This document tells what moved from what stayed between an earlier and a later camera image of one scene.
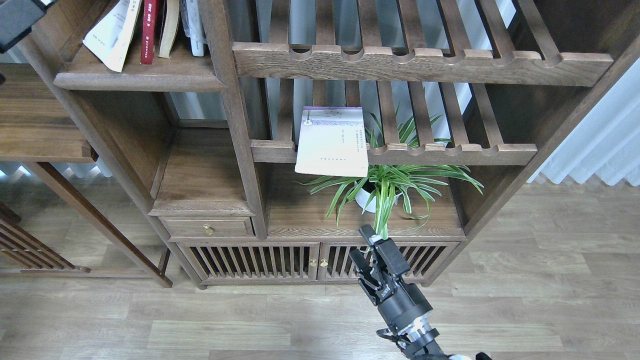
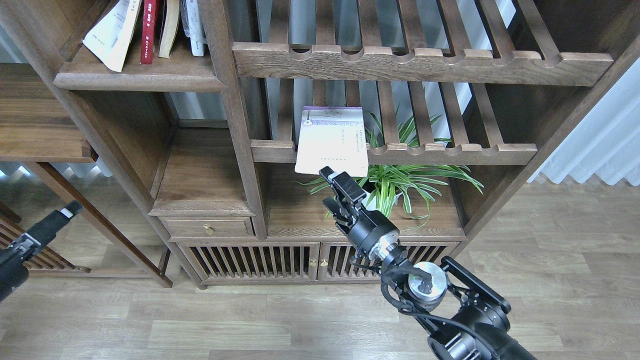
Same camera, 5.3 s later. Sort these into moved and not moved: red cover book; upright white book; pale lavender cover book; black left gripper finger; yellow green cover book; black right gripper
Moved: black right gripper; black left gripper finger
Not moved: pale lavender cover book; yellow green cover book; red cover book; upright white book
